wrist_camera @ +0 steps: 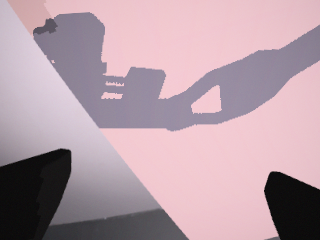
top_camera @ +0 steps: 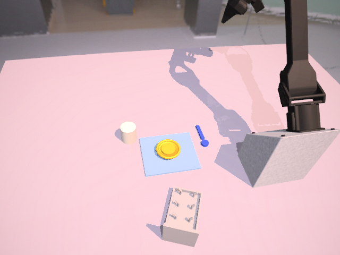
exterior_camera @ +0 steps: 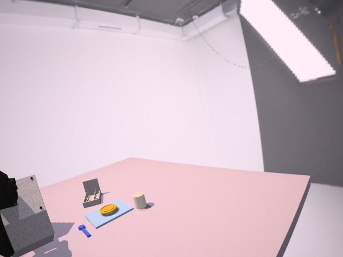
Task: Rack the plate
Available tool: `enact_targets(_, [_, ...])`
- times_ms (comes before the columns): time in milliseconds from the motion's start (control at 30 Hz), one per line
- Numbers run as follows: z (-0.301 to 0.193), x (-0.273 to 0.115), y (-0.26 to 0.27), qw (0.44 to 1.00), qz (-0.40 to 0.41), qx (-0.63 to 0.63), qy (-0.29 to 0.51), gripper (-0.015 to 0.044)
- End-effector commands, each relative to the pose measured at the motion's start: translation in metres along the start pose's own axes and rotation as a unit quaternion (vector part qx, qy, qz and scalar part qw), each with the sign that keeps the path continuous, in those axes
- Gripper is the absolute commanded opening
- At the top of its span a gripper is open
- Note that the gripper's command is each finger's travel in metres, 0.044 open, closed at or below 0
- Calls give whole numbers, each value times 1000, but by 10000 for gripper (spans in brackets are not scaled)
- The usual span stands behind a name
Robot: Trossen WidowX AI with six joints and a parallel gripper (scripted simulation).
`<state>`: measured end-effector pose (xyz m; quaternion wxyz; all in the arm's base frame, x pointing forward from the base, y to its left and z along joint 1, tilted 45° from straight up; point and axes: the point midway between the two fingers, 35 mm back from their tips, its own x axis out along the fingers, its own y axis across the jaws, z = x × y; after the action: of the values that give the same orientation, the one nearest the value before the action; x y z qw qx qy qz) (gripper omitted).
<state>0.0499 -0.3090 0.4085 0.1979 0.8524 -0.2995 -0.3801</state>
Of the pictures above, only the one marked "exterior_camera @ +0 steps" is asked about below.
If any grey cylinder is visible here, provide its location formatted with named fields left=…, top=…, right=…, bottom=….
left=133, top=192, right=147, bottom=209

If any yellow round plate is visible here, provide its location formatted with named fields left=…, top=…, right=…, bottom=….
left=99, top=203, right=117, bottom=214

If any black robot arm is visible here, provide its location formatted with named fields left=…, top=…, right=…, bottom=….
left=0, top=171, right=18, bottom=210

